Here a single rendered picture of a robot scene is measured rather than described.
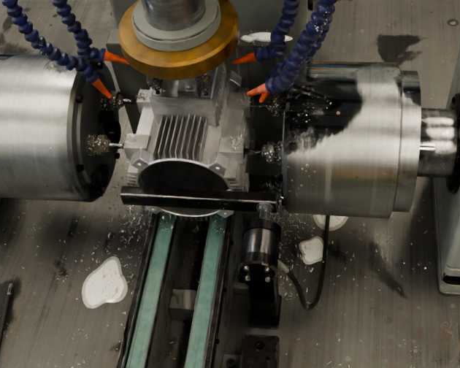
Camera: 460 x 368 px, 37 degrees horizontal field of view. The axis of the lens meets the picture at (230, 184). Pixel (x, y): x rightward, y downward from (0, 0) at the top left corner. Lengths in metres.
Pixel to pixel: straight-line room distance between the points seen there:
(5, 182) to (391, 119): 0.62
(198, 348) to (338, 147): 0.37
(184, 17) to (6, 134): 0.34
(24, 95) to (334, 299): 0.63
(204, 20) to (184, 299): 0.48
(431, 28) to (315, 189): 0.76
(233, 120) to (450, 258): 0.42
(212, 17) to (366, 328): 0.58
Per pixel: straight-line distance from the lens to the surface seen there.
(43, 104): 1.11
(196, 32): 0.99
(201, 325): 1.10
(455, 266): 1.20
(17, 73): 1.16
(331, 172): 1.02
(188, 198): 1.09
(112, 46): 1.19
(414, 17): 1.74
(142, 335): 1.11
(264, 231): 1.03
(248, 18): 1.26
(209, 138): 1.09
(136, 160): 1.08
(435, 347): 1.22
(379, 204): 1.06
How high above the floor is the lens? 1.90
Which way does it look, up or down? 53 degrees down
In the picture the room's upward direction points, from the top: 8 degrees counter-clockwise
